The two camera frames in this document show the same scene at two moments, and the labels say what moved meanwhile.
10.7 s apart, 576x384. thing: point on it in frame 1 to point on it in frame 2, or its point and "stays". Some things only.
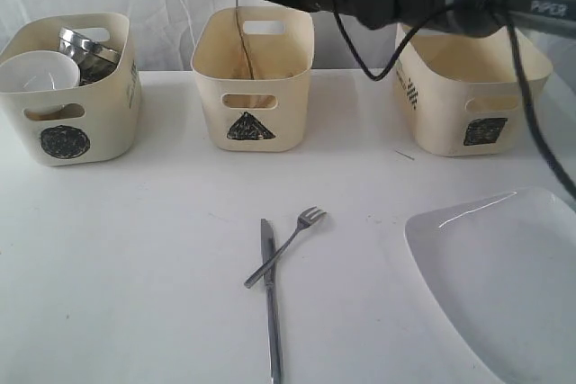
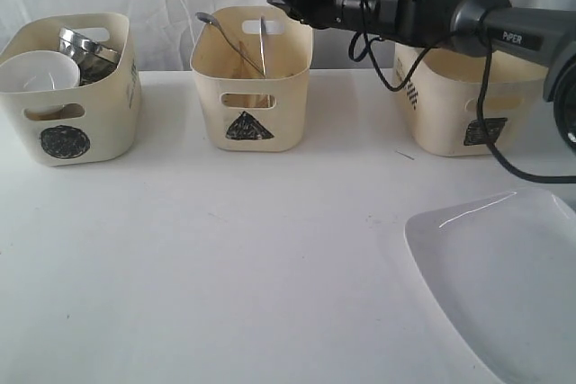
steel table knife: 270,281 to 263,44
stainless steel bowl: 93,58 stays
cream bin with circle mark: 91,122 stays
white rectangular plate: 501,269 stays
